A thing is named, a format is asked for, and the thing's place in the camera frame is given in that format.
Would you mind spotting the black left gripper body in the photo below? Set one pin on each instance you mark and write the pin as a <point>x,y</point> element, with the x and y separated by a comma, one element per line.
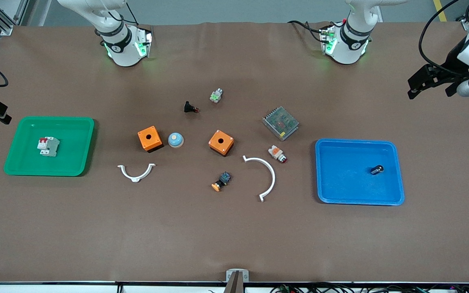
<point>452,66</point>

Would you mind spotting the white red circuit breaker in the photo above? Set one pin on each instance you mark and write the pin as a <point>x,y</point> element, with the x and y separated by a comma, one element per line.
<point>48,146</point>

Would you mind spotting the black cylindrical capacitor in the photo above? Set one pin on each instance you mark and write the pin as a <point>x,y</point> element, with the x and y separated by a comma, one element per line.
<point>377,169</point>

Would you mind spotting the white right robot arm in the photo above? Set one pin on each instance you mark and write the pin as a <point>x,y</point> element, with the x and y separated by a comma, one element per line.
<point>120,53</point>

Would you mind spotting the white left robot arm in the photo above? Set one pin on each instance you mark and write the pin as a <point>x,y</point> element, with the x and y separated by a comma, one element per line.
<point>346,53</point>

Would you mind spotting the green plastic tray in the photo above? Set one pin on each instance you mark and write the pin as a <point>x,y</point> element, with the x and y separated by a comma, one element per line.
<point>71,150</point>

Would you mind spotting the blue plastic tray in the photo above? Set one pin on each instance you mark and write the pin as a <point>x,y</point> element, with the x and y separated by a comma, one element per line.
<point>346,173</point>

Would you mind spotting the metal mesh power supply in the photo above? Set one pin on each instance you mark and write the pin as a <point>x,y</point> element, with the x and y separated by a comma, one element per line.
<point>281,123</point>

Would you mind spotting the red orange indicator light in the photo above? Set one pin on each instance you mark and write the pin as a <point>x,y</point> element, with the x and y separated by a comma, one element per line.
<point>276,153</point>

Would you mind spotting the blue dome push button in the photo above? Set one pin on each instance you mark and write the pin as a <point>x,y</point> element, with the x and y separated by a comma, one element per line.
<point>175,140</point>

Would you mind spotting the orange cap push button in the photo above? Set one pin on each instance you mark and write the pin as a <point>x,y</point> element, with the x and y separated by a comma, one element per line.
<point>221,181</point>

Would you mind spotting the small white curved bracket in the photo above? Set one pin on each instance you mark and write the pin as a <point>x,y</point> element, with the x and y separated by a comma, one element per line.
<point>136,178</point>

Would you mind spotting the orange button enclosure box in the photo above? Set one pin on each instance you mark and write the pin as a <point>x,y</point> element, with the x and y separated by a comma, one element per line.
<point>221,142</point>
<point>150,138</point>

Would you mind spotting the large white curved bracket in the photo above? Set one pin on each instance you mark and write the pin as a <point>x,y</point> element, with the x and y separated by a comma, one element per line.
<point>272,173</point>

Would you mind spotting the green white switch module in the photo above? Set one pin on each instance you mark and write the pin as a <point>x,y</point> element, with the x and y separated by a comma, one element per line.
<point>216,95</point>

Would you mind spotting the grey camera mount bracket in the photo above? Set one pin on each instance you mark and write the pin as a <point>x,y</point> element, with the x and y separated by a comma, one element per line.
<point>237,280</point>

